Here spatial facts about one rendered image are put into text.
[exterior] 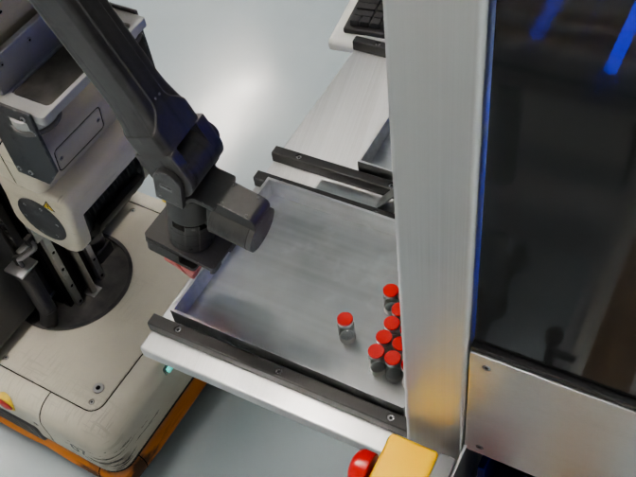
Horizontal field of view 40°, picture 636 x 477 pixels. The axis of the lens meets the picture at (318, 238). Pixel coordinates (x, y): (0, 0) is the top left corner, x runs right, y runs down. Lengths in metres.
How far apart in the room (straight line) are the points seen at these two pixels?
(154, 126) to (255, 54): 2.08
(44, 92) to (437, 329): 0.79
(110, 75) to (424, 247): 0.38
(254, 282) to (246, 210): 0.26
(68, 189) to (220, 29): 1.66
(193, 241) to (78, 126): 0.53
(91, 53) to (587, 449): 0.59
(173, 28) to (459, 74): 2.67
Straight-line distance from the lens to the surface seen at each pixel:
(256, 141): 2.67
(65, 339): 2.02
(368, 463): 0.92
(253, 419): 2.11
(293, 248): 1.25
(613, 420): 0.77
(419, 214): 0.64
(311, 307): 1.18
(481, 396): 0.82
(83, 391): 1.93
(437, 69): 0.53
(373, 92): 1.46
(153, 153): 0.94
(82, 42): 0.88
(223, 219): 0.99
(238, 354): 1.14
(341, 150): 1.37
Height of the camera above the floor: 1.85
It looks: 51 degrees down
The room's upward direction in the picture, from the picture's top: 10 degrees counter-clockwise
